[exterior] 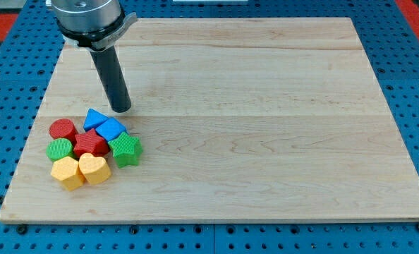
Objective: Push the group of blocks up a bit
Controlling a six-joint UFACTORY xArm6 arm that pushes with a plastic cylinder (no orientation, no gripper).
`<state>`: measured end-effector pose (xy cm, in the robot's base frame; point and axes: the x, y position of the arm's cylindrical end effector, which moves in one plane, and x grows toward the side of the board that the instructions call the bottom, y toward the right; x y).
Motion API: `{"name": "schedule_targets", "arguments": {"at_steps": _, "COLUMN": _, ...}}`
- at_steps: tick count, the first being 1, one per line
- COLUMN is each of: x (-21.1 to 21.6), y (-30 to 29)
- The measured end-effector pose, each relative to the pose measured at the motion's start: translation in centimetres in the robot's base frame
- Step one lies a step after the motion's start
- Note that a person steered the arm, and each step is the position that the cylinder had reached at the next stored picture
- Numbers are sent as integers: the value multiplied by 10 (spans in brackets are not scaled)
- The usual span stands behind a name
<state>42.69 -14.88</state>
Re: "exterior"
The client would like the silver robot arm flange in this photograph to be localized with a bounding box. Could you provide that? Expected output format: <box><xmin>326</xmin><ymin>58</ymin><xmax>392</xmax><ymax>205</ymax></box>
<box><xmin>45</xmin><ymin>0</ymin><xmax>138</xmax><ymax>52</ymax></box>

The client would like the wooden board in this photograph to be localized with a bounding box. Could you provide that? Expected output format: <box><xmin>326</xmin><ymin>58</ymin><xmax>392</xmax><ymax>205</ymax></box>
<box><xmin>0</xmin><ymin>18</ymin><xmax>419</xmax><ymax>224</ymax></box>

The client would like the green star block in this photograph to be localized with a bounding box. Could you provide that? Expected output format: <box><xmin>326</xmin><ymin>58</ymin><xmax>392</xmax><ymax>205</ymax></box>
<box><xmin>108</xmin><ymin>132</ymin><xmax>143</xmax><ymax>168</ymax></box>

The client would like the blue cube block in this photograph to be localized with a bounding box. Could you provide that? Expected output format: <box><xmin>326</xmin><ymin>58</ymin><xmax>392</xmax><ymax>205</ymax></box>
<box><xmin>96</xmin><ymin>118</ymin><xmax>126</xmax><ymax>142</ymax></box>

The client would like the blue triangle block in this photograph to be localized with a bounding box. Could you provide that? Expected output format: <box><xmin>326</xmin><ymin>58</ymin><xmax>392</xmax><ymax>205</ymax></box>
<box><xmin>83</xmin><ymin>109</ymin><xmax>109</xmax><ymax>131</ymax></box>

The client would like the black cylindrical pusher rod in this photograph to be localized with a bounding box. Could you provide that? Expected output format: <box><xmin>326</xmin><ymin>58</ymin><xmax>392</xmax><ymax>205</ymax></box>
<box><xmin>90</xmin><ymin>47</ymin><xmax>131</xmax><ymax>113</ymax></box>

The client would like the red star block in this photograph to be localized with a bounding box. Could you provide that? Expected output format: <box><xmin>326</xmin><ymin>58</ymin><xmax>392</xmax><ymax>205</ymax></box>
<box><xmin>73</xmin><ymin>128</ymin><xmax>110</xmax><ymax>157</ymax></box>

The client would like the yellow heart block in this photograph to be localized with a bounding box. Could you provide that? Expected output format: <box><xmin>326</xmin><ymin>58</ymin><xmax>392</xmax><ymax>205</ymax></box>
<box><xmin>79</xmin><ymin>153</ymin><xmax>111</xmax><ymax>185</ymax></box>

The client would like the red cylinder block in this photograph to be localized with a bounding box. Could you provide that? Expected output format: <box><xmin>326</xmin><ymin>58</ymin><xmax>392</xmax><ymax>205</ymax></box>
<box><xmin>49</xmin><ymin>119</ymin><xmax>78</xmax><ymax>145</ymax></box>

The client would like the yellow hexagon block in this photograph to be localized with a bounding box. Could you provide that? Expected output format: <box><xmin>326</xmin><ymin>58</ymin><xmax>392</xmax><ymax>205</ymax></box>
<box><xmin>50</xmin><ymin>157</ymin><xmax>85</xmax><ymax>191</ymax></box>

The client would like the green cylinder block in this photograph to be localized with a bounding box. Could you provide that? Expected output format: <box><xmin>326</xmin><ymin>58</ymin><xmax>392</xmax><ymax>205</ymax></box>
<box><xmin>46</xmin><ymin>138</ymin><xmax>75</xmax><ymax>162</ymax></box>

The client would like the blue perforated table panel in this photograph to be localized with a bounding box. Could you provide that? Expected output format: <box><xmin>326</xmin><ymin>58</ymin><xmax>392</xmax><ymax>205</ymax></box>
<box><xmin>0</xmin><ymin>0</ymin><xmax>419</xmax><ymax>253</ymax></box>

